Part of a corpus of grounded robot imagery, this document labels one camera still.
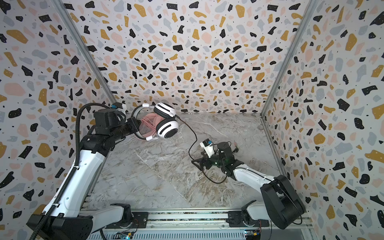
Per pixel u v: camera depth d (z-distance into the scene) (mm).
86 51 847
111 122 527
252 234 715
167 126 604
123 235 702
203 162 747
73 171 416
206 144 747
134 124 626
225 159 676
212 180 875
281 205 422
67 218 374
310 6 715
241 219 731
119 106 624
